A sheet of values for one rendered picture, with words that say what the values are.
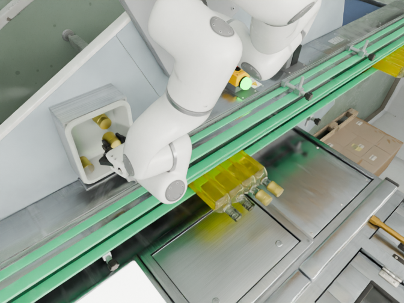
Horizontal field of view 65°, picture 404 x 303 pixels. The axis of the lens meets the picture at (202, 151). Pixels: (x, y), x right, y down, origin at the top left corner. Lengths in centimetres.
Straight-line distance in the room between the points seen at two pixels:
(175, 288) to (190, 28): 76
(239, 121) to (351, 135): 429
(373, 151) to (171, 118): 479
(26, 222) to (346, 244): 99
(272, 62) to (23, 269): 78
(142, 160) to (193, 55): 21
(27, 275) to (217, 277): 51
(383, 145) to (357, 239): 417
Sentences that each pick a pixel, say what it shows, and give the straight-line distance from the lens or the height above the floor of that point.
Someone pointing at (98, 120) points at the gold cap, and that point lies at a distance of 88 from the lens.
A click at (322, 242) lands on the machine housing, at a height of 134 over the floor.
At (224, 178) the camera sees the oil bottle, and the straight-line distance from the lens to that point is 104.
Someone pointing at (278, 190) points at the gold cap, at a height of 115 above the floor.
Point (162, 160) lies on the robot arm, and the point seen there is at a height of 110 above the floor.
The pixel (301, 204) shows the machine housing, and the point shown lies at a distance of 127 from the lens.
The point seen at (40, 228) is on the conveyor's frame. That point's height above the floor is 85.
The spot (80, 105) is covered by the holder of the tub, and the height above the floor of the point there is 79.
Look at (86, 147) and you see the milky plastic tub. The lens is 96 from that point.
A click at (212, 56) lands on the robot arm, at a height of 118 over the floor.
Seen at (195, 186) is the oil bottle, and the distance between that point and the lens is 103.
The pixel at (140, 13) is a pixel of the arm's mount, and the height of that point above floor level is 79.
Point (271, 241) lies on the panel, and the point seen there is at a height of 123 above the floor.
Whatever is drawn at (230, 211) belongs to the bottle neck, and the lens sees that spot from 98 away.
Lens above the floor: 145
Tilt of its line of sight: 31 degrees down
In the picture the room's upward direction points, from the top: 130 degrees clockwise
